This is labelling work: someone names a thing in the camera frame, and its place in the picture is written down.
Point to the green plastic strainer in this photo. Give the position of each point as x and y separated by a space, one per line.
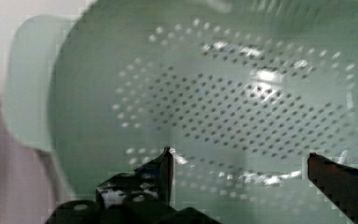
240 91

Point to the grey round plate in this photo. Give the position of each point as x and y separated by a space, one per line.
31 185

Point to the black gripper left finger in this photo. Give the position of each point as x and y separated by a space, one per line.
153 178

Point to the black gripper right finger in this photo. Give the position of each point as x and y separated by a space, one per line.
338 182

